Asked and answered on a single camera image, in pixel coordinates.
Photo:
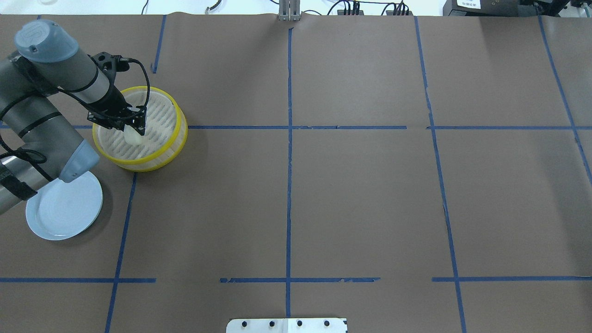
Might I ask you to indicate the brown paper table cover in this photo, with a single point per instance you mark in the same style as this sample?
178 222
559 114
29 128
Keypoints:
409 174

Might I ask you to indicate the metal base plate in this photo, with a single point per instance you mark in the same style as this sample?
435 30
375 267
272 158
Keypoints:
288 325

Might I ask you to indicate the light blue plate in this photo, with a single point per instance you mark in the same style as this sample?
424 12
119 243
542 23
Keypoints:
60 210

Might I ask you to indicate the aluminium frame post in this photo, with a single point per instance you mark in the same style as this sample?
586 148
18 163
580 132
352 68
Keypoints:
289 10

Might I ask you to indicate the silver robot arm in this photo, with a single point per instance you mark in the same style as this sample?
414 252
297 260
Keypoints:
48 61

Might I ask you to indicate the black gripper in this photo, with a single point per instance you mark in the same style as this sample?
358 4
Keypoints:
110 100

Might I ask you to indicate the black box with label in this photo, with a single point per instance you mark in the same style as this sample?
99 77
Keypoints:
517 8

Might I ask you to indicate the white steamed bun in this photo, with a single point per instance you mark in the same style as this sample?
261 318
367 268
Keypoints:
132 137

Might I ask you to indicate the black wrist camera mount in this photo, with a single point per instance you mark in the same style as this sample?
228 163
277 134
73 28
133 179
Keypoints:
110 65

